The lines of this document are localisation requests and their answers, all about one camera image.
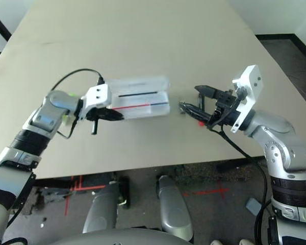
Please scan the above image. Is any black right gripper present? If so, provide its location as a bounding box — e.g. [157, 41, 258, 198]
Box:
[177, 85, 242, 128]

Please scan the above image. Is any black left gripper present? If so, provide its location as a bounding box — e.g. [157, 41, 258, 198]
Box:
[85, 107, 125, 136]

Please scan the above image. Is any red and black marker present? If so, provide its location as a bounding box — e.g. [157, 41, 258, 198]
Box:
[197, 92, 207, 128]

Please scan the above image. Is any white plastic pencil case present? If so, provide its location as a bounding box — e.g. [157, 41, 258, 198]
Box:
[106, 75, 171, 120]

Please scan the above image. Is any green highlighter pen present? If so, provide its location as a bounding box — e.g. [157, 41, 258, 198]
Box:
[62, 92, 77, 126]

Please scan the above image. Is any grey robot left leg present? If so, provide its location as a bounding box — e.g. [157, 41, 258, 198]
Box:
[82, 178, 118, 234]

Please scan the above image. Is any grey robot leg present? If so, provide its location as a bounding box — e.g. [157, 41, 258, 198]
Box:
[157, 175, 194, 242]
[82, 178, 118, 234]

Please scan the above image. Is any black baseboard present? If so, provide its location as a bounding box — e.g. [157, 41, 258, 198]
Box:
[254, 33, 306, 64]

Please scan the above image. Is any grey robot right leg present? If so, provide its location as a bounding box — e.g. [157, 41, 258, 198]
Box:
[157, 175, 194, 242]

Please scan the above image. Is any grey floor block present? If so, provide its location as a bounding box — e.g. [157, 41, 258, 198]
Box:
[245, 198, 262, 214]

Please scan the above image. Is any torn dark rubber mat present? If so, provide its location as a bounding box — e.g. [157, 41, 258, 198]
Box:
[22, 186, 41, 215]

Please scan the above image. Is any grey robot torso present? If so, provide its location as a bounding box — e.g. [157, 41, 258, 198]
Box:
[47, 227, 194, 245]

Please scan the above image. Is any black left camera cable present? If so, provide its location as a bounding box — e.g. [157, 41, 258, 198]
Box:
[50, 68, 106, 92]

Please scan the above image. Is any black camera cable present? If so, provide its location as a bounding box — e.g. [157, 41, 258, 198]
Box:
[208, 122, 273, 245]
[50, 68, 106, 92]

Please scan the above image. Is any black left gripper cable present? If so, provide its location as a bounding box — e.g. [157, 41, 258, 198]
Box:
[56, 118, 80, 140]

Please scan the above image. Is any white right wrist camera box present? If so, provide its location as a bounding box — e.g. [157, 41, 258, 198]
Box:
[231, 65, 265, 135]

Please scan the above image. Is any black right camera cable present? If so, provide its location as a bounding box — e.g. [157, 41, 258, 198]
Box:
[208, 122, 273, 245]

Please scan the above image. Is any black support bracket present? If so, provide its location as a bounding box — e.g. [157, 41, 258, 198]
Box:
[118, 176, 131, 210]

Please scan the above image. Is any black metal frame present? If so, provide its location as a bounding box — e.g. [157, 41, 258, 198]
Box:
[0, 6, 12, 52]

